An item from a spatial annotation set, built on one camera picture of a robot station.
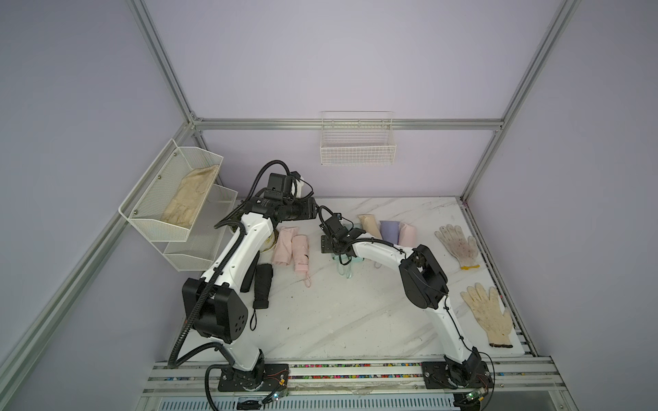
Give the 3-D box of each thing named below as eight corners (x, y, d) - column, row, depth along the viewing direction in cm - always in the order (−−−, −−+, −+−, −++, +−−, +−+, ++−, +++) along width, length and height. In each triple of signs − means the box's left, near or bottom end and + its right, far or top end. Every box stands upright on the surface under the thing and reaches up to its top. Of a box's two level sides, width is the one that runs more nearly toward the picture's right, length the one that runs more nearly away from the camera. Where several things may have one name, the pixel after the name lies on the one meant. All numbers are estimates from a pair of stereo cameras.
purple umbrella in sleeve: (382, 244, 107) (383, 240, 104) (380, 225, 113) (380, 221, 111) (401, 244, 107) (403, 240, 104) (398, 225, 113) (399, 221, 111)
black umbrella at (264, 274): (250, 330, 84) (248, 328, 82) (257, 267, 99) (256, 264, 97) (269, 328, 85) (267, 326, 83) (273, 266, 100) (272, 263, 98)
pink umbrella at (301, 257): (293, 288, 94) (292, 284, 91) (292, 240, 108) (291, 235, 105) (311, 286, 94) (310, 282, 91) (308, 238, 109) (307, 233, 106)
